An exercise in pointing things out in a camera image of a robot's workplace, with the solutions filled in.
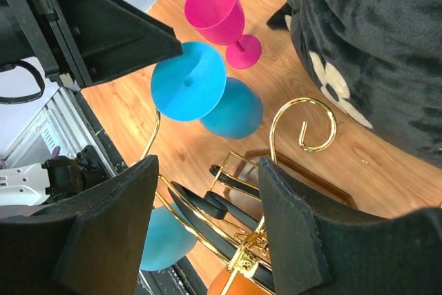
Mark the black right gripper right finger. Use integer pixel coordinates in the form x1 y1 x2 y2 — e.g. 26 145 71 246
258 158 441 294

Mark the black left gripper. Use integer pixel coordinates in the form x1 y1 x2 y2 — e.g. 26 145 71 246
1 0 183 87

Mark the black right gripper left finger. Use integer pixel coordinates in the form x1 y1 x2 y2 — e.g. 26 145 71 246
1 155 159 294

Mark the blue wine glass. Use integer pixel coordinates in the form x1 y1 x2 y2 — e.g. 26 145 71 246
140 206 197 272
151 41 263 140

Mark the magenta wine glass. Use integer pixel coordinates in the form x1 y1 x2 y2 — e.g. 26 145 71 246
184 0 262 70

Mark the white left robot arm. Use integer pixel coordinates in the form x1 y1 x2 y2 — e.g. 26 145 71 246
1 0 182 206

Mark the blue wine glass front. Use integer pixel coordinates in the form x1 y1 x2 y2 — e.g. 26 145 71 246
140 206 197 272

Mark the black floral plush blanket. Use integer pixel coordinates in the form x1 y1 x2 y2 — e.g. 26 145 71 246
267 0 441 166

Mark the gold wire wine glass rack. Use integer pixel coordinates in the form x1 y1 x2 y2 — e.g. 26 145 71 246
140 97 358 295

